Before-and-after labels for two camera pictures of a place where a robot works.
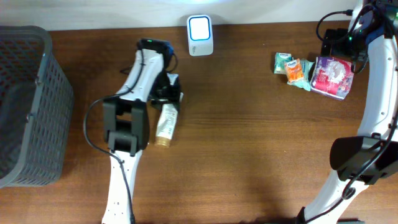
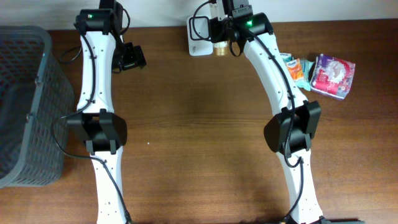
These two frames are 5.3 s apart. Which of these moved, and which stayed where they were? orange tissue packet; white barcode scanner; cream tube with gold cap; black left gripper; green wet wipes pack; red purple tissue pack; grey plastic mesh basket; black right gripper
Moved: cream tube with gold cap; black left gripper; black right gripper
Stayed: white barcode scanner; orange tissue packet; grey plastic mesh basket; red purple tissue pack; green wet wipes pack
